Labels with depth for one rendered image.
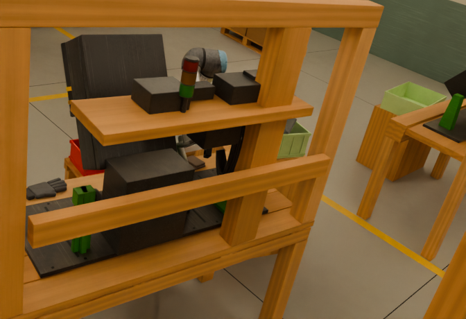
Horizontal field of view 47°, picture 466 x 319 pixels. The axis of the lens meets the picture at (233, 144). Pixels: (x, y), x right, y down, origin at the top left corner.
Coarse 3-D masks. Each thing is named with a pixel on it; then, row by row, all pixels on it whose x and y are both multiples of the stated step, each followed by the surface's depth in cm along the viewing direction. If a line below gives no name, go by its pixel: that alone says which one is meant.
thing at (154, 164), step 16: (112, 160) 202; (128, 160) 204; (144, 160) 207; (160, 160) 209; (176, 160) 212; (112, 176) 199; (128, 176) 194; (144, 176) 196; (160, 176) 199; (176, 176) 204; (192, 176) 210; (112, 192) 201; (128, 192) 193; (144, 224) 206; (160, 224) 212; (176, 224) 217; (112, 240) 207; (128, 240) 205; (144, 240) 210; (160, 240) 216
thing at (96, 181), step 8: (208, 160) 288; (208, 168) 281; (88, 176) 251; (96, 176) 252; (72, 184) 242; (80, 184) 244; (88, 184) 245; (96, 184) 246; (64, 192) 236; (72, 192) 237; (32, 200) 226; (40, 200) 227; (48, 200) 228
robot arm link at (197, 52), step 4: (196, 48) 267; (200, 48) 268; (188, 52) 266; (192, 52) 265; (196, 52) 265; (200, 52) 265; (184, 56) 265; (196, 56) 264; (200, 56) 265; (200, 60) 265; (200, 64) 266; (200, 68) 268; (196, 80) 258
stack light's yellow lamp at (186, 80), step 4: (184, 72) 173; (184, 76) 173; (188, 76) 173; (192, 76) 173; (196, 76) 175; (180, 80) 176; (184, 80) 174; (188, 80) 173; (192, 80) 174; (184, 84) 174; (188, 84) 174; (192, 84) 175
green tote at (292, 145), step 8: (296, 128) 345; (304, 128) 338; (288, 136) 325; (296, 136) 328; (304, 136) 332; (288, 144) 329; (296, 144) 332; (304, 144) 336; (280, 152) 329; (288, 152) 333; (296, 152) 336; (304, 152) 339
